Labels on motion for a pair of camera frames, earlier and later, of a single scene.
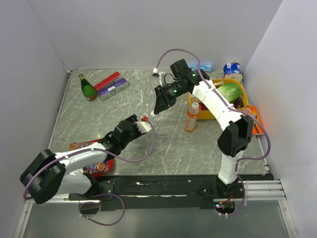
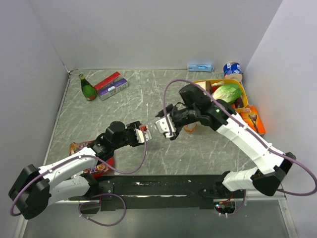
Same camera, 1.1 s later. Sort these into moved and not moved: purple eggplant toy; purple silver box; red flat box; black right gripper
Moved: black right gripper
Not moved: purple silver box; red flat box; purple eggplant toy
